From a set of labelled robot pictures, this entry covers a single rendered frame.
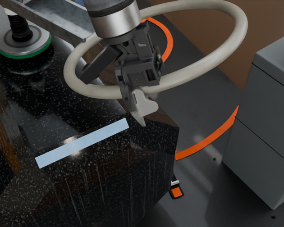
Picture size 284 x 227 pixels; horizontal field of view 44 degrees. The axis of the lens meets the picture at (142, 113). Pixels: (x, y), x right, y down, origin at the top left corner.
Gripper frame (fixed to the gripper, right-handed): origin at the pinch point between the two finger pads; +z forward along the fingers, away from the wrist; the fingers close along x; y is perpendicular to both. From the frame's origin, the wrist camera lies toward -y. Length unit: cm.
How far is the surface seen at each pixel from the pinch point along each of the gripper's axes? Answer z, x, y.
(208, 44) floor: 85, 203, -12
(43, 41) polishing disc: 0, 58, -54
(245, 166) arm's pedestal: 103, 82, 11
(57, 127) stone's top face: 18, 23, -41
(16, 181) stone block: 25, 8, -54
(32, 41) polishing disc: -2, 57, -58
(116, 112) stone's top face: 21.9, 33.7, -23.4
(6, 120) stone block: 13, 25, -61
